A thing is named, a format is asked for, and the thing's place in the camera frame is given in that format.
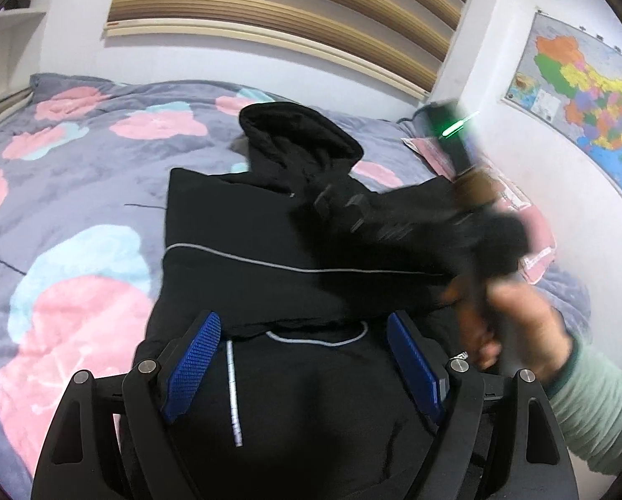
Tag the pink pillow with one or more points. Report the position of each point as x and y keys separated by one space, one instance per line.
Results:
x=519 y=208

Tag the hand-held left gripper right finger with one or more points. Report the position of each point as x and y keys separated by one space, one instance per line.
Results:
x=414 y=367

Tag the colourful wall map poster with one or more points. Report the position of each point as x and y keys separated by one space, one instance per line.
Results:
x=581 y=83

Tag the white shelf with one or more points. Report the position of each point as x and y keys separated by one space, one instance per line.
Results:
x=14 y=52

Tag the wooden slatted wall panel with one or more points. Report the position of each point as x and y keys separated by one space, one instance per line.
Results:
x=300 y=5

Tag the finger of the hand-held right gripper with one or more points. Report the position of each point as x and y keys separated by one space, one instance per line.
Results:
x=342 y=208
x=391 y=229

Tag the person's right hand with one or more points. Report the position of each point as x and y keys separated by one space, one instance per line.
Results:
x=529 y=323

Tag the grey floral blanket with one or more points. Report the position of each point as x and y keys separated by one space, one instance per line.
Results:
x=81 y=208

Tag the black hoodie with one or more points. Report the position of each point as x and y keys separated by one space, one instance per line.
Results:
x=269 y=250

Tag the person's right forearm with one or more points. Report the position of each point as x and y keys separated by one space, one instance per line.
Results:
x=602 y=401

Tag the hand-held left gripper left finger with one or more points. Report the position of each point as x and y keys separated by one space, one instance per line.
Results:
x=192 y=367

